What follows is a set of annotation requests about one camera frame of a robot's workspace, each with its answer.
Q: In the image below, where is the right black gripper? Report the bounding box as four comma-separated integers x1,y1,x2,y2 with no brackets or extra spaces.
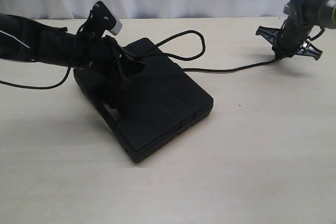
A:
256,16,322,60

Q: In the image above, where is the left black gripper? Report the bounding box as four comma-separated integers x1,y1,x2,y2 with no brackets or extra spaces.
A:
73,35,145,113

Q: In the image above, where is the black plastic carry case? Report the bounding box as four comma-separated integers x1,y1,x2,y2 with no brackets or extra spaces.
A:
76,49,214,163

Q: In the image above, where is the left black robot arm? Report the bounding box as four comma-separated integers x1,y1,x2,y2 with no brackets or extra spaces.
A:
1,3,145,108

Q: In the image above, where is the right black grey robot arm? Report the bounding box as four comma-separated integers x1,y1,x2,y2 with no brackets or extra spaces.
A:
256,0,335,60

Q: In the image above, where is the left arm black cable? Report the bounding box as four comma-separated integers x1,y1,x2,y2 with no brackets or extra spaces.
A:
0,61,73,90

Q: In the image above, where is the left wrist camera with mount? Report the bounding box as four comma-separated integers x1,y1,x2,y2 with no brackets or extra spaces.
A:
83,1,122,37

